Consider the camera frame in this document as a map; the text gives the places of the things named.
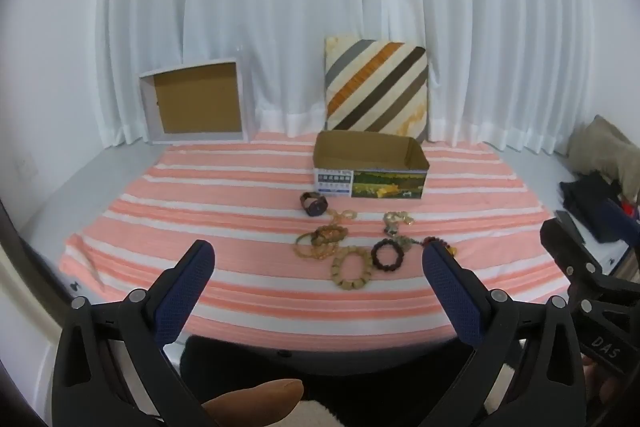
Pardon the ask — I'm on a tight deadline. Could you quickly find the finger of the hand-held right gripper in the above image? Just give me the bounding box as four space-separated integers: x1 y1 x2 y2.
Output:
540 218 608 289
601 198 640 240

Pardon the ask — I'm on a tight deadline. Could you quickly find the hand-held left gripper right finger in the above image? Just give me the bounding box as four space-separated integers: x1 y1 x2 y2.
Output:
421 241 586 427

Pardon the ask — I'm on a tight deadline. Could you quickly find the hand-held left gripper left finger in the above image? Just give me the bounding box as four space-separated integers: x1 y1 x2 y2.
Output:
52 239 216 427

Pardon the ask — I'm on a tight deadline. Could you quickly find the dark bead bracelet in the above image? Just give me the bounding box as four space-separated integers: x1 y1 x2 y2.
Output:
370 238 405 272

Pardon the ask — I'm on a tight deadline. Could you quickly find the large wooden bead bracelet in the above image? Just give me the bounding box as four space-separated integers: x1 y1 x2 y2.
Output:
330 247 374 291

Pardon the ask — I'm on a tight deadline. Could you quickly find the printed cardboard box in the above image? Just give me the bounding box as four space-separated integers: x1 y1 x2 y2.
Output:
313 130 431 201

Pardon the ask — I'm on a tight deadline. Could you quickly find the person's right hand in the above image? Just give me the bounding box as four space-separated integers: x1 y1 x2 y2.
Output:
581 353 621 410

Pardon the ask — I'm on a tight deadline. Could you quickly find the person's left hand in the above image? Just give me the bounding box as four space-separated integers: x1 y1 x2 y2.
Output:
201 378 305 427

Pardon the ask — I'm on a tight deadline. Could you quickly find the black cloth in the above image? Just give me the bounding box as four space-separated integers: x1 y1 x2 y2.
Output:
558 171 631 244

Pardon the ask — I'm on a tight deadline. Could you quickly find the beige cushion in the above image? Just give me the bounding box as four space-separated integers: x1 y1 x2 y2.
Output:
567 115 640 202

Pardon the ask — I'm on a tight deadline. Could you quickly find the pink white striped blanket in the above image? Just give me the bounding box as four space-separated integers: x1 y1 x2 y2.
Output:
59 132 571 353

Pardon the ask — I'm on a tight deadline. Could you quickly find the dark round wristwatch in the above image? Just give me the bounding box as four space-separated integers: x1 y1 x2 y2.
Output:
299 191 329 218

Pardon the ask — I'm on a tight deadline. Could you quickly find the white cardboard box lid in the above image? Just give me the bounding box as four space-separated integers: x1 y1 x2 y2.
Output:
138 61 249 145

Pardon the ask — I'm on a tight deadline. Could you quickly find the white curtain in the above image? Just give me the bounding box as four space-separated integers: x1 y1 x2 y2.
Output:
380 0 613 155
92 0 396 148

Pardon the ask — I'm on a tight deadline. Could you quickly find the diagonal striped pillow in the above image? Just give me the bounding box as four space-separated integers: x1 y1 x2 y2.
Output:
324 36 430 142

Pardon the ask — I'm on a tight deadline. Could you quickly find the red bead bracelet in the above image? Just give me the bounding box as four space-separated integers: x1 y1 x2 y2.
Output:
424 235 458 258

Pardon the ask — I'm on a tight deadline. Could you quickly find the gold chain jewelry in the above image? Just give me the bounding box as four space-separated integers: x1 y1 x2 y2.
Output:
383 211 415 230

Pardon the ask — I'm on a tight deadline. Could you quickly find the amber bead necklace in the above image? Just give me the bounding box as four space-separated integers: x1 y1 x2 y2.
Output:
294 208 359 259

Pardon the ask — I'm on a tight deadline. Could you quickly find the brown bead bracelet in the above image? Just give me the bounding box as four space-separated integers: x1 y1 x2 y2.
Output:
311 226 349 244

